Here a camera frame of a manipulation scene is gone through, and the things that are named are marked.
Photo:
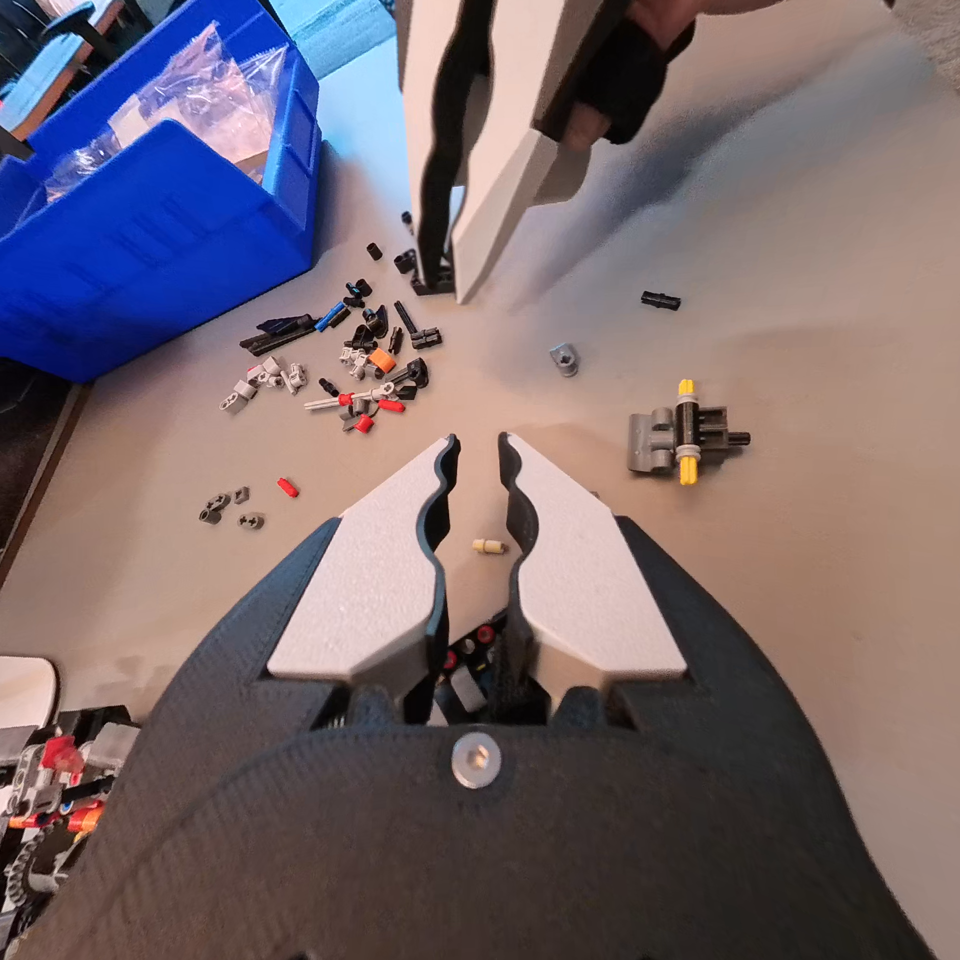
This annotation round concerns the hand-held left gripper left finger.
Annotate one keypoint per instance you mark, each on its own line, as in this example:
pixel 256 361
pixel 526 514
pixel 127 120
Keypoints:
pixel 360 592

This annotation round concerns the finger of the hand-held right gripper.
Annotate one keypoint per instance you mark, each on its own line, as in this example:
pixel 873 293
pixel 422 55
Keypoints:
pixel 416 75
pixel 525 75

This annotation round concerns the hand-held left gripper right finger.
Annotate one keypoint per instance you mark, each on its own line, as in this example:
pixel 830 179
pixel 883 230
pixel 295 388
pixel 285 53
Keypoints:
pixel 592 592

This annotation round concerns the black grey lego assembly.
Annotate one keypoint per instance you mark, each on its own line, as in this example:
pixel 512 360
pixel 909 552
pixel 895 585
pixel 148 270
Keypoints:
pixel 469 690

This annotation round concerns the yellow axle lego assembly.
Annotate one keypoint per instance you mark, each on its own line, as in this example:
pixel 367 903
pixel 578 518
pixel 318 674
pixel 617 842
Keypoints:
pixel 686 424

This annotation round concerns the black triangular lego beam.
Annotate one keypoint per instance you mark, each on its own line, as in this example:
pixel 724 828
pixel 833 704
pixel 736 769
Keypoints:
pixel 435 287

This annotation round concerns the pile of lego pieces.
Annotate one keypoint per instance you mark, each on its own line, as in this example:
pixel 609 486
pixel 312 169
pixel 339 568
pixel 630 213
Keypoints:
pixel 382 360

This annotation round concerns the small grey lego connector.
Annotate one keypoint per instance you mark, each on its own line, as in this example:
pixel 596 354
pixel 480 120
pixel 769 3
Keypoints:
pixel 564 360

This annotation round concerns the tan lego pin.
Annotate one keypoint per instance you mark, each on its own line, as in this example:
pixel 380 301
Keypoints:
pixel 489 547

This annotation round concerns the red lego pin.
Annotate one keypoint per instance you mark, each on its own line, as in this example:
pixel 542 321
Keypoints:
pixel 288 487

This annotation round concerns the dark grey double lego connector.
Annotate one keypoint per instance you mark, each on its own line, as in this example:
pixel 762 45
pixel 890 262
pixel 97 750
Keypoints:
pixel 214 508

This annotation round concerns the black lego pin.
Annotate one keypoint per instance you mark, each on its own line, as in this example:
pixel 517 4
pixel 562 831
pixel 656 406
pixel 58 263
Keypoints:
pixel 661 300

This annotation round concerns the partly built lego car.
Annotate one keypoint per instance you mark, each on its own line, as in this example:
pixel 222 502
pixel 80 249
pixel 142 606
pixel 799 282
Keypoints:
pixel 52 757

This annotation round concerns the person's right hand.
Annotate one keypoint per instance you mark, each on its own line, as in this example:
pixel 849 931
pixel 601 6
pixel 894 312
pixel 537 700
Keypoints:
pixel 675 19

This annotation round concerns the blue plastic bin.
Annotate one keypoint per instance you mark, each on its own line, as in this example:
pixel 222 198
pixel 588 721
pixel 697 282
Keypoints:
pixel 150 247

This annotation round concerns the white rounded board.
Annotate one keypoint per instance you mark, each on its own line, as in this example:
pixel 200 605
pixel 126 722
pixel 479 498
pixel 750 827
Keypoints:
pixel 26 690

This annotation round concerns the brown wooden desk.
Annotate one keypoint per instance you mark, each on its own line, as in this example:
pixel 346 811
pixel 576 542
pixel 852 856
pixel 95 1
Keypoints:
pixel 52 82

